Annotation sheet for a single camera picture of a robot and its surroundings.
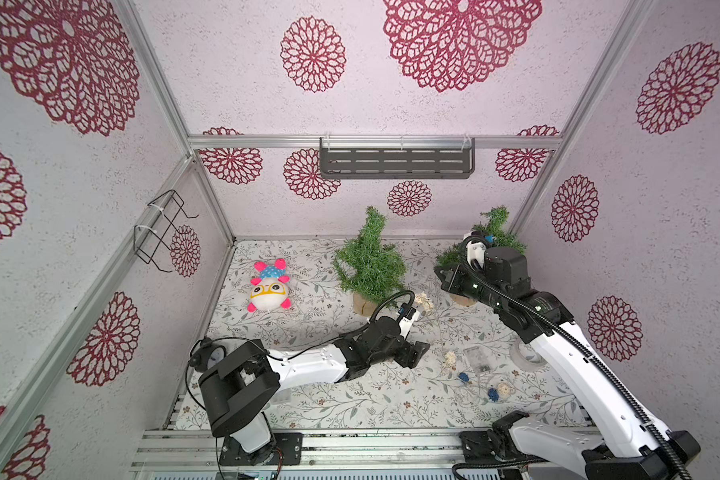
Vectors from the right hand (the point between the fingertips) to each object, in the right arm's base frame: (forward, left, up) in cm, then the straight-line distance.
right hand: (435, 265), depth 70 cm
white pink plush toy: (+9, +48, -25) cm, 55 cm away
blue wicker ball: (-19, -18, -32) cm, 42 cm away
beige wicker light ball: (-10, -8, -30) cm, 32 cm away
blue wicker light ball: (-14, -12, -32) cm, 37 cm away
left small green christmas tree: (+3, +15, -5) cm, 17 cm away
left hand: (-9, +2, -22) cm, 23 cm away
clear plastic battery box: (-9, -18, -34) cm, 39 cm away
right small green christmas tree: (+13, -16, 0) cm, 21 cm away
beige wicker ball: (-2, +2, -11) cm, 11 cm away
